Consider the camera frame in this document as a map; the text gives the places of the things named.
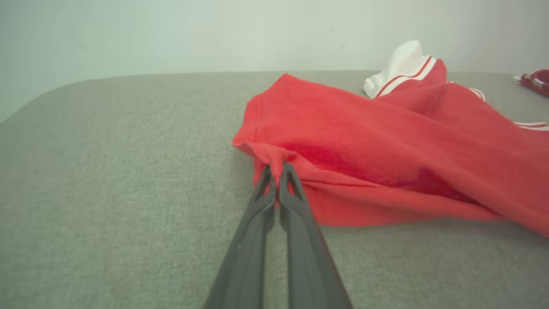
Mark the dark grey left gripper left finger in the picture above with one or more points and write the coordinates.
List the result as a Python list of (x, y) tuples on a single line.
[(248, 257)]

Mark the red shorts with white stripe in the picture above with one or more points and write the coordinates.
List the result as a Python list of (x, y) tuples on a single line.
[(538, 81)]

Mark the red Bulls basketball jersey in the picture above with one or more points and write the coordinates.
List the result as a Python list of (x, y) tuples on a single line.
[(386, 141)]

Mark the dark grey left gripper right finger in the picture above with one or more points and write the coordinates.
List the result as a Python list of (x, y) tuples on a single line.
[(309, 266)]

